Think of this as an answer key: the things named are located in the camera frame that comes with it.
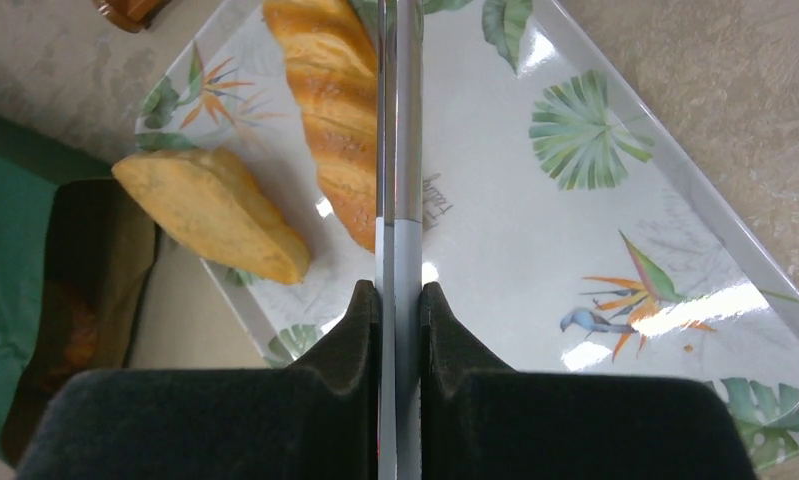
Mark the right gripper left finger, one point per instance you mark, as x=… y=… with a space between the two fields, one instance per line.
x=314 y=419

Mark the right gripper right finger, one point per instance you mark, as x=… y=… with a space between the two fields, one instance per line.
x=481 y=419

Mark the leaf pattern serving tray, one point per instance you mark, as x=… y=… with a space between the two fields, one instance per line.
x=567 y=228

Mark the yellow fake bread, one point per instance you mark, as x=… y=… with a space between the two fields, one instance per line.
x=209 y=202

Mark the green paper bag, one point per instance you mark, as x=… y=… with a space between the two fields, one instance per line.
x=75 y=254

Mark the fake baguette bread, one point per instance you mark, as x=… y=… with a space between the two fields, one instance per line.
x=331 y=71

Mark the metal tongs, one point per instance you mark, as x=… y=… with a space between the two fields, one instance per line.
x=399 y=232

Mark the orange wooden shelf rack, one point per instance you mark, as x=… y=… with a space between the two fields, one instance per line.
x=131 y=16

